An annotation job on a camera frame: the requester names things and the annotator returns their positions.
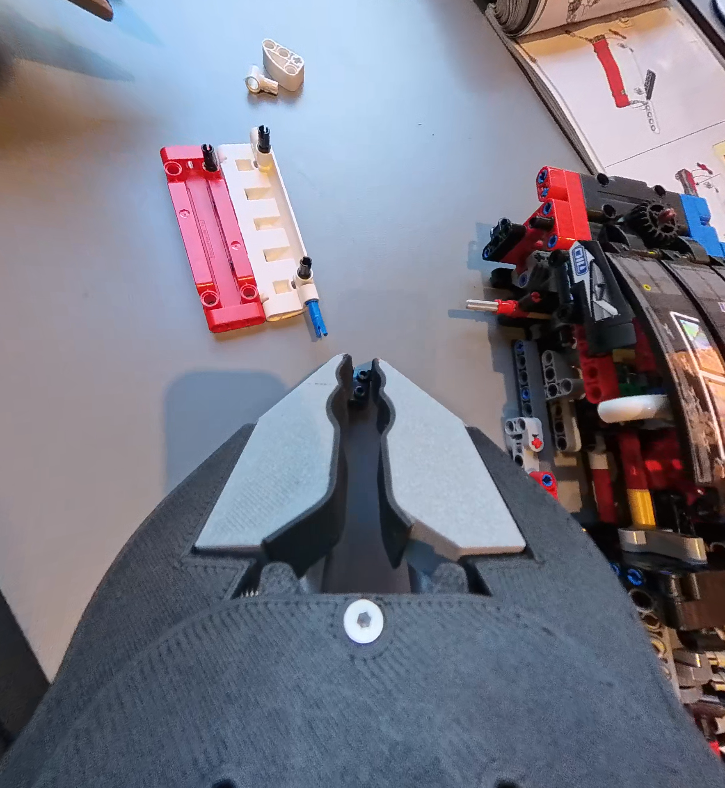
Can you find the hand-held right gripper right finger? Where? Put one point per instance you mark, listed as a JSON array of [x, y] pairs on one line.
[[448, 486]]

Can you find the small black pin connector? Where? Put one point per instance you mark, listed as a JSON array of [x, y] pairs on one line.
[[360, 381]]

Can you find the partly built toy car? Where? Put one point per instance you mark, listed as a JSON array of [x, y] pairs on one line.
[[645, 369]]

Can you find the small white connector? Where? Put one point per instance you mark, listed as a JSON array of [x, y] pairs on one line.
[[259, 81]]

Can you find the instruction booklet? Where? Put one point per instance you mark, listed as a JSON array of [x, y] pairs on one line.
[[645, 92]]

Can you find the grey desk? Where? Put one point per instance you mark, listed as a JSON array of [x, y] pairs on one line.
[[399, 154]]

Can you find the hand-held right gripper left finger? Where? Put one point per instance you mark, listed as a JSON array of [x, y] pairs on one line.
[[270, 486]]

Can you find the red and white panel assembly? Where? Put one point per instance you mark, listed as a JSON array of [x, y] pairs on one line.
[[214, 246]]

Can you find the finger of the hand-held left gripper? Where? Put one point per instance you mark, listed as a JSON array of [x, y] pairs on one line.
[[94, 7]]

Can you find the blue axle pin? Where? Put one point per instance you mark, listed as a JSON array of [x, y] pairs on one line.
[[317, 319]]

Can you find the white curved brick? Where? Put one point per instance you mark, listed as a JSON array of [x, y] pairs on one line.
[[283, 61]]

